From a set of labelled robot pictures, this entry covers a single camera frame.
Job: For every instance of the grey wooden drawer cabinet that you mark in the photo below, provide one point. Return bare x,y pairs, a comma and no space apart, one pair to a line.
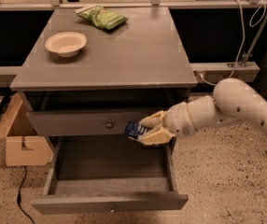
141,64

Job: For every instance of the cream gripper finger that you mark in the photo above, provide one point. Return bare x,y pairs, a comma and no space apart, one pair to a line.
153,120
157,135

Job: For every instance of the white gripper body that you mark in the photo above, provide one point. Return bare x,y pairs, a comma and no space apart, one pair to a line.
178,119

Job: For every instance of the white paper bowl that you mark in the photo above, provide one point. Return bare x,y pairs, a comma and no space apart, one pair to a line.
66,44

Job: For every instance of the dark blue rxbar wrapper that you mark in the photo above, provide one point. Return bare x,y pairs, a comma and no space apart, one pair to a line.
133,130

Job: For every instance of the open grey lower drawer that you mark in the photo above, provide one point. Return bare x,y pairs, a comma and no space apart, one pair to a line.
109,173

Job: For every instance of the green chip bag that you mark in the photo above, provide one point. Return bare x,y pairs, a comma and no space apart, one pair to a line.
101,17

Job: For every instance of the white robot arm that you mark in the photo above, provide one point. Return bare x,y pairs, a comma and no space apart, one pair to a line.
232,101

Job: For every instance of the cardboard box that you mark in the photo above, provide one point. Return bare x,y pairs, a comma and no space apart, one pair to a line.
23,145

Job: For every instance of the closed grey upper drawer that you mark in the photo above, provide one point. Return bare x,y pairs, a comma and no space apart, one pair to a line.
85,122

